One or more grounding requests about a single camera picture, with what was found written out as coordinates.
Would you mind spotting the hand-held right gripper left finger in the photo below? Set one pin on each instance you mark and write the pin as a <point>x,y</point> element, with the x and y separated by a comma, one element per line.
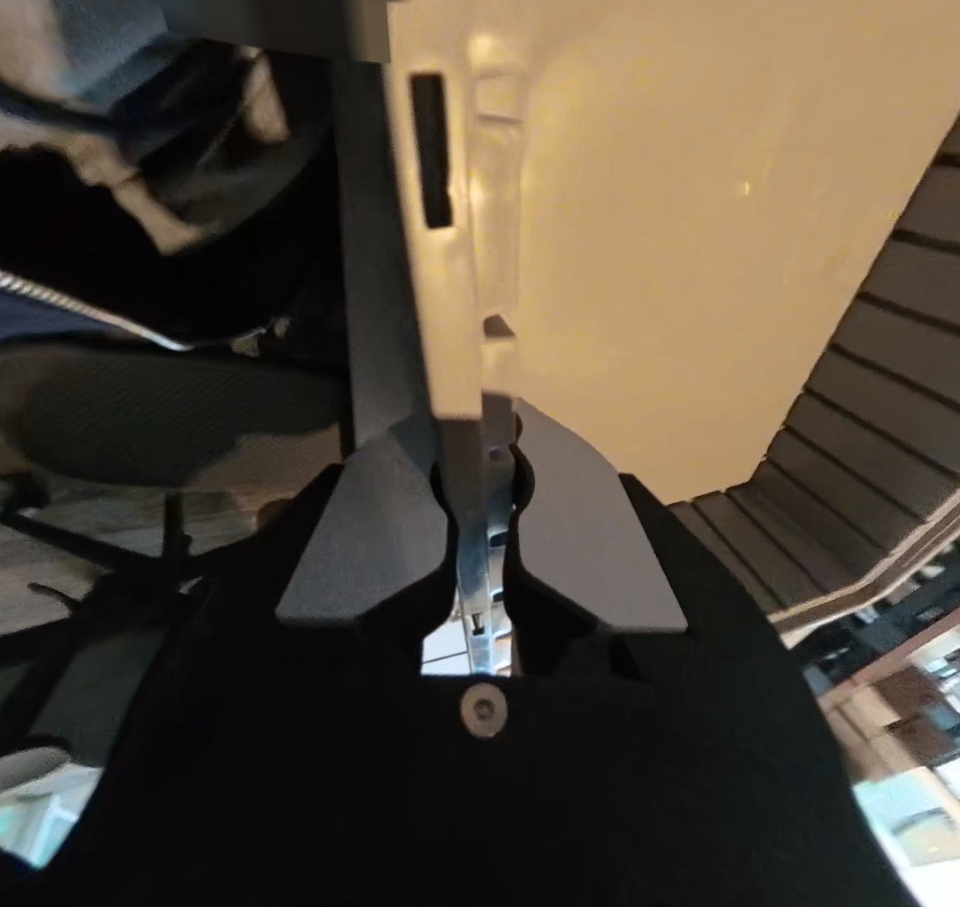
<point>360,547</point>

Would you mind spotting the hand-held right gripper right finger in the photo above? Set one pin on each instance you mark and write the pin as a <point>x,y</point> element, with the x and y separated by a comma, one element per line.
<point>592,539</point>

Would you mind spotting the grey plastic bin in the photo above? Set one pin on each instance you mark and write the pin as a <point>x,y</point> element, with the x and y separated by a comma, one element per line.
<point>637,247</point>

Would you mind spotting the dark office chair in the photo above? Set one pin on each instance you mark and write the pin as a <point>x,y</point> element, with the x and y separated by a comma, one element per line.
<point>150,412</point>

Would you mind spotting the person's dark jacket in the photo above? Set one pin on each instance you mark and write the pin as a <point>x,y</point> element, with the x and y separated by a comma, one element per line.
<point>75,247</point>

